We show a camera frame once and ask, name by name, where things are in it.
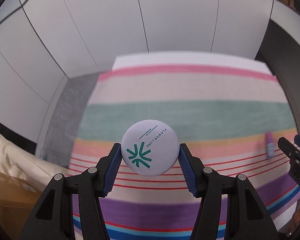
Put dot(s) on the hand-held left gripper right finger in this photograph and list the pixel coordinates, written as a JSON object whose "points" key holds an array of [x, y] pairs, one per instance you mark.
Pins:
{"points": [[187, 172]]}

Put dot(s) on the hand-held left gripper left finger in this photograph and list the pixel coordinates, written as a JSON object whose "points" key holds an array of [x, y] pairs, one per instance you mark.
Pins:
{"points": [[112, 172]]}

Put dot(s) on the white round compact green logo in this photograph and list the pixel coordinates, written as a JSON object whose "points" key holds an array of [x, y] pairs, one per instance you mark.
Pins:
{"points": [[150, 142]]}

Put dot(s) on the brown cardboard box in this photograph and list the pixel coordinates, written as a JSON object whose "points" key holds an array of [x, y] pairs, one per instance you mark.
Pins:
{"points": [[5, 200]]}

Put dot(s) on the small clear printed bottle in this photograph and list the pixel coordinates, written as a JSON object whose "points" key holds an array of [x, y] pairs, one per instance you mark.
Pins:
{"points": [[269, 147]]}

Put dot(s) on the striped colourful cloth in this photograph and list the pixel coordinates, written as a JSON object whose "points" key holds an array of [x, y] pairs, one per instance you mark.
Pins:
{"points": [[165, 110]]}

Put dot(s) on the cream padded armchair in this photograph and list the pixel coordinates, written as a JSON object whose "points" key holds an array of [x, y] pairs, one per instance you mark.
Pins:
{"points": [[15, 155]]}

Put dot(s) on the white table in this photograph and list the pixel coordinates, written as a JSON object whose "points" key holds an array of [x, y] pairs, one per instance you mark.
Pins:
{"points": [[190, 60]]}

